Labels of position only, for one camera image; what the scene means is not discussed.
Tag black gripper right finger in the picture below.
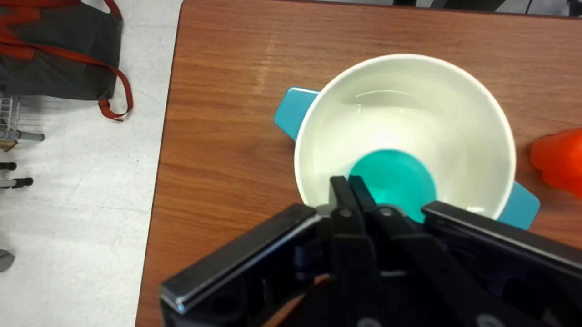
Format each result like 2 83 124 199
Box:
350 174 582 327

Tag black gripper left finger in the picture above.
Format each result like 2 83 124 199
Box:
159 174 386 327

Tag teal plastic cup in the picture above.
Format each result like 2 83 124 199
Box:
348 146 441 224

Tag orange plastic cone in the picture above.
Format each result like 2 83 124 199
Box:
528 126 582 199

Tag white bowl teal handles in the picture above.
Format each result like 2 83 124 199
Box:
272 50 544 232

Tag grey bag with red straps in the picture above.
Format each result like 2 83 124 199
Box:
0 0 137 123

